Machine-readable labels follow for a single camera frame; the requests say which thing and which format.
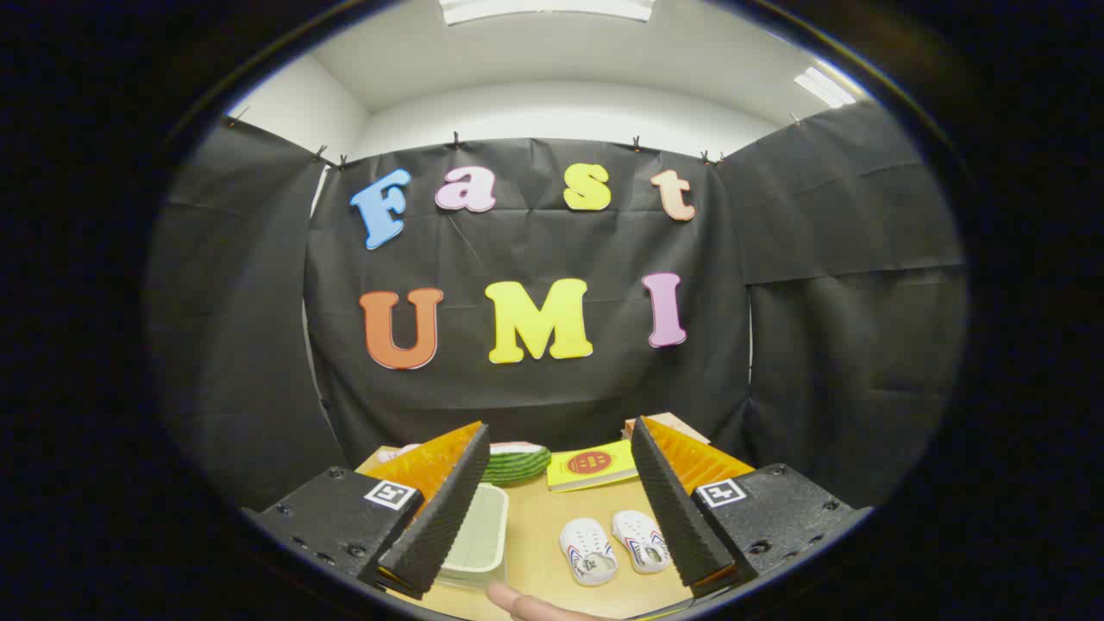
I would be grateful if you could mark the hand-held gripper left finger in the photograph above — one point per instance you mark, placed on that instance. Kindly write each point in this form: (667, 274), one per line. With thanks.
(440, 517)

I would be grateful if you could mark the white canvas shoe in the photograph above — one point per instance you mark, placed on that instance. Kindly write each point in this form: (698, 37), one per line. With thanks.
(640, 539)
(586, 548)

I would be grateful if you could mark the black backdrop cloth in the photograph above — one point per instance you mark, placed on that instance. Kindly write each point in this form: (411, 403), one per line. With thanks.
(552, 250)

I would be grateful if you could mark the pale green fabric storage box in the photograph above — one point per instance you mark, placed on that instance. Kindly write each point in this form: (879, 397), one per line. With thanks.
(479, 535)

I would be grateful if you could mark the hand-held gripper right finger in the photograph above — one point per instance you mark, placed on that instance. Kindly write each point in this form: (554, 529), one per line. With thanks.
(677, 517)

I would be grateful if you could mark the yellow book with red circle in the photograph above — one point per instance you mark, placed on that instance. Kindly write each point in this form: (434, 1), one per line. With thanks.
(591, 466)

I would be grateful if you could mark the pink and green plush toy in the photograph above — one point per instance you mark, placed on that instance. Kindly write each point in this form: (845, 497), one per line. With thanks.
(397, 452)

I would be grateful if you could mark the watermelon slice plush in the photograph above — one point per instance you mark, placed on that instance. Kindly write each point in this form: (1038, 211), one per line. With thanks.
(517, 464)

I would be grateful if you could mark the long ceiling light panel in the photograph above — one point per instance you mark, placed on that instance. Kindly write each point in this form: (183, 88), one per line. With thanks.
(543, 9)

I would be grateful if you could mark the beige orange book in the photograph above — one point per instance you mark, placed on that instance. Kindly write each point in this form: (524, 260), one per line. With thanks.
(681, 425)

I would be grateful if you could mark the small ceiling light panel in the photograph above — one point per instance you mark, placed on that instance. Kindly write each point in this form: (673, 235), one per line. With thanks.
(824, 86)

